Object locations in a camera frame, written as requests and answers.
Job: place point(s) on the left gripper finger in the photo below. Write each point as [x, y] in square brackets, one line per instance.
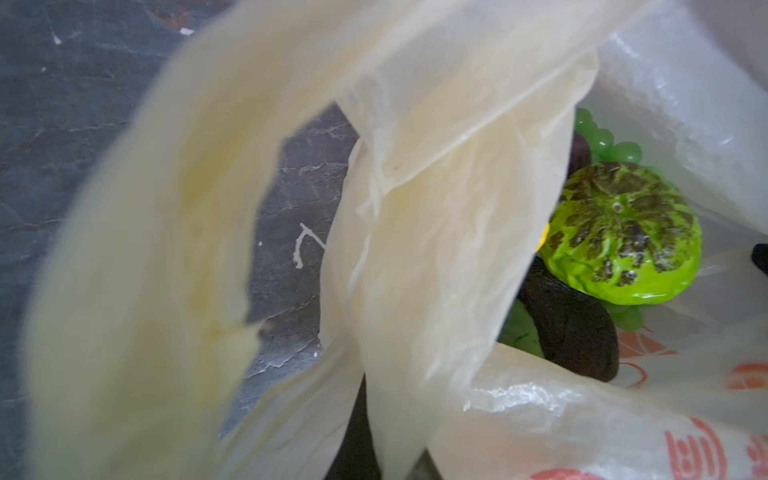
[356, 459]

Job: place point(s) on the dark fake avocado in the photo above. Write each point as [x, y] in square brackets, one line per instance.
[575, 330]

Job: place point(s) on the green fake custard apple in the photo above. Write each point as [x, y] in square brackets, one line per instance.
[623, 234]

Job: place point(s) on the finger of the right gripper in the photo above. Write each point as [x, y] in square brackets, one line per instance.
[759, 257]

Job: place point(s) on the green fake pepper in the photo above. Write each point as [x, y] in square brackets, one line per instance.
[519, 331]

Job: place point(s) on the green fake grapes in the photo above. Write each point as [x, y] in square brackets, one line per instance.
[602, 143]

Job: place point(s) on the cream plastic shopping bag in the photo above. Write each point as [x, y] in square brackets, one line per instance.
[136, 342]

